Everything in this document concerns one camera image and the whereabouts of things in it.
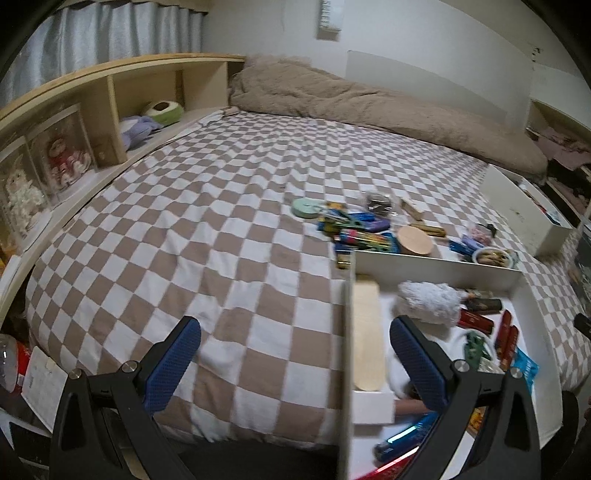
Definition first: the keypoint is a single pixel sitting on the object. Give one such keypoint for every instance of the round wooden box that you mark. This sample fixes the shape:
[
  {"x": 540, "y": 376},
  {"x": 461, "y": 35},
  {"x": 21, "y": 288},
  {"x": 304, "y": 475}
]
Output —
[{"x": 415, "y": 240}]

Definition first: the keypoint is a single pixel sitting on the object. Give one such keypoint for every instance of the green round plush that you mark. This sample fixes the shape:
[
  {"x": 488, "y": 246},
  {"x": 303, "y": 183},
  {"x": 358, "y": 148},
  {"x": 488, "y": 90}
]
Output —
[{"x": 161, "y": 113}]

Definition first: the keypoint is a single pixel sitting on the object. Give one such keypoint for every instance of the white paper sheet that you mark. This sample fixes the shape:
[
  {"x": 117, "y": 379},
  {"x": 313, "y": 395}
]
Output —
[{"x": 44, "y": 383}]

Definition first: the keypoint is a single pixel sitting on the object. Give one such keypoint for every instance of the display case with red doll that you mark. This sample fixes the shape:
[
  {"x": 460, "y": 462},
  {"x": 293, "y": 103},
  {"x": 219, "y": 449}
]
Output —
[{"x": 64, "y": 157}]

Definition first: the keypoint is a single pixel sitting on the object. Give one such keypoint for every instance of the beige fluffy duvet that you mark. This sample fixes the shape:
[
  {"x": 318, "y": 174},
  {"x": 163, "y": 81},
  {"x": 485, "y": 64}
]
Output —
[{"x": 369, "y": 106}]

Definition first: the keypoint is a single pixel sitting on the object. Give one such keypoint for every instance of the white fluffy ball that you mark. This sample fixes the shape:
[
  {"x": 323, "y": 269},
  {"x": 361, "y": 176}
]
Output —
[{"x": 429, "y": 300}]

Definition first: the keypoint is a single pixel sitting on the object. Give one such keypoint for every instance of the small white box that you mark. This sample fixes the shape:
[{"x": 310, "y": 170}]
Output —
[{"x": 371, "y": 407}]

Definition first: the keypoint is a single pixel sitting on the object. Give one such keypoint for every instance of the red glossy lighter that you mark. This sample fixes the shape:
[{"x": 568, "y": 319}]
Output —
[{"x": 475, "y": 320}]

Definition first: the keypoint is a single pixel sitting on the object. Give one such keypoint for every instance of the red and clear plastic bag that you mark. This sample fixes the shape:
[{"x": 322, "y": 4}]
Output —
[{"x": 14, "y": 364}]

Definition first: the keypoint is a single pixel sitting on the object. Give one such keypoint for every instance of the blue metallic lighter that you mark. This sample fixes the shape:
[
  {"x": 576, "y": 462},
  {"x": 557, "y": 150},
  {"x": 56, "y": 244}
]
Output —
[{"x": 406, "y": 436}]

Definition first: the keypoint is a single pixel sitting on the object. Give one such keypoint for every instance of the small bowl of items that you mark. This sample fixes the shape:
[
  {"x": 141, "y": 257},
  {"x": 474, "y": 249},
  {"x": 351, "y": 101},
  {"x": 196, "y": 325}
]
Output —
[{"x": 473, "y": 256}]

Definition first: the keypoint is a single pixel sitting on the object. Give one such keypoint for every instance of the checkered bed sheet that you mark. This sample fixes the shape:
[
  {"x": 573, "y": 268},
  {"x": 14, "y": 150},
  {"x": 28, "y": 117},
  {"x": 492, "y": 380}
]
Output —
[{"x": 207, "y": 207}]

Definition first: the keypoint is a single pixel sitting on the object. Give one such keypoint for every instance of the grey curtain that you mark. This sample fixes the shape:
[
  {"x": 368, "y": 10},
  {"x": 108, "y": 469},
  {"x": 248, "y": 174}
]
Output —
[{"x": 115, "y": 32}]

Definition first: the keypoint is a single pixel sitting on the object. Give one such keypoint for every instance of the display case with white doll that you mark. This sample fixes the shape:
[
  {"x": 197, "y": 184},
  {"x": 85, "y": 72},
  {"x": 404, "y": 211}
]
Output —
[{"x": 21, "y": 194}]

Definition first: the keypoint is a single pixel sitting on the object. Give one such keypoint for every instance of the pile of colourful lighters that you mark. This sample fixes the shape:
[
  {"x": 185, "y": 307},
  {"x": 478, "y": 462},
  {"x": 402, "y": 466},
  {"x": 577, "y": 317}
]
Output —
[{"x": 364, "y": 237}]

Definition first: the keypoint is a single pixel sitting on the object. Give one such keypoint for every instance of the wooden headboard shelf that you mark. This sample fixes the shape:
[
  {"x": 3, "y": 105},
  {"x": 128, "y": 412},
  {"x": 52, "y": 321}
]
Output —
[{"x": 138, "y": 64}]

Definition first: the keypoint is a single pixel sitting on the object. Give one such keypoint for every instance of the shallow white box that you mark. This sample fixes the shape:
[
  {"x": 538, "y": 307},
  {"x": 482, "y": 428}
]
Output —
[{"x": 415, "y": 270}]

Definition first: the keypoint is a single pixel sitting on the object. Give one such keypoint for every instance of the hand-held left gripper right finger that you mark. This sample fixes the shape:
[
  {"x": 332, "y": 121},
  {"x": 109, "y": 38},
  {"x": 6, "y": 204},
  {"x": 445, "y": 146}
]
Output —
[{"x": 418, "y": 364}]

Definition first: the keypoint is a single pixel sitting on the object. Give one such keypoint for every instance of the pink folded clothes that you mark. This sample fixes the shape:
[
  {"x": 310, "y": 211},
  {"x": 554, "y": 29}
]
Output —
[{"x": 563, "y": 147}]

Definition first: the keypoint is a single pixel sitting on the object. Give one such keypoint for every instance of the lavender cloth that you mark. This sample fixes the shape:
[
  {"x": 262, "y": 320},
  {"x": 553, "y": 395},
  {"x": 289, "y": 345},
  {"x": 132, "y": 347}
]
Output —
[{"x": 138, "y": 129}]

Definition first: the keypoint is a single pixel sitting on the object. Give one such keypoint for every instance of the tall white storage box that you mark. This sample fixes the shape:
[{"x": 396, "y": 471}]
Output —
[{"x": 517, "y": 207}]

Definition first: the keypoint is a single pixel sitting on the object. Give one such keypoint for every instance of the mint green round case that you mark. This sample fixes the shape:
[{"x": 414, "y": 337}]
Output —
[{"x": 305, "y": 206}]

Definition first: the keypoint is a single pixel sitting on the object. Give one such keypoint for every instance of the gold brown lighter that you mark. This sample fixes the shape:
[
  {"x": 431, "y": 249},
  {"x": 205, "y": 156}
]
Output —
[{"x": 434, "y": 230}]

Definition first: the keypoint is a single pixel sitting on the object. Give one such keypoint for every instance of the pink bead bag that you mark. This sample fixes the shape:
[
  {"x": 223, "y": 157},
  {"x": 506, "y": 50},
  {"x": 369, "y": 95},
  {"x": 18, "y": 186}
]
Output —
[{"x": 480, "y": 233}]

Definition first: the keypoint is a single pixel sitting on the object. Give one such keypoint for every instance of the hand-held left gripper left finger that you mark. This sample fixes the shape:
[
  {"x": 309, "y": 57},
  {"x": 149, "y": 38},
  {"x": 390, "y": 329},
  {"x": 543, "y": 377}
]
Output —
[{"x": 173, "y": 364}]

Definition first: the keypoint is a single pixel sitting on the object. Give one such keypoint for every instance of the small wooden board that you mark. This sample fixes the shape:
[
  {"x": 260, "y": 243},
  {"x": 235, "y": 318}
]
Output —
[{"x": 367, "y": 332}]

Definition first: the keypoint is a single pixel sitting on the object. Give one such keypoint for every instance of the cream wooden block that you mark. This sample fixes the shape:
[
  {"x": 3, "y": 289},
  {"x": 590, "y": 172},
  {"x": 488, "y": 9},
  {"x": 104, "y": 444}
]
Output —
[{"x": 413, "y": 208}]

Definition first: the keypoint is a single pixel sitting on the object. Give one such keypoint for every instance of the lavender tube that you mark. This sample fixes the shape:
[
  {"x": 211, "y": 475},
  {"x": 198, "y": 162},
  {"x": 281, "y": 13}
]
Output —
[{"x": 461, "y": 244}]

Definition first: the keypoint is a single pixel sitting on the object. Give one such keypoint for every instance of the blue snack packet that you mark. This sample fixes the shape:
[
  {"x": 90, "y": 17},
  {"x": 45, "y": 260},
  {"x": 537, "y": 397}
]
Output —
[{"x": 524, "y": 367}]

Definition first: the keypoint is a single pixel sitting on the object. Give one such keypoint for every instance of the dark glitter bag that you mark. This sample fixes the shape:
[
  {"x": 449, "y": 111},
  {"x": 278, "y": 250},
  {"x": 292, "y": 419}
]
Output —
[{"x": 381, "y": 203}]

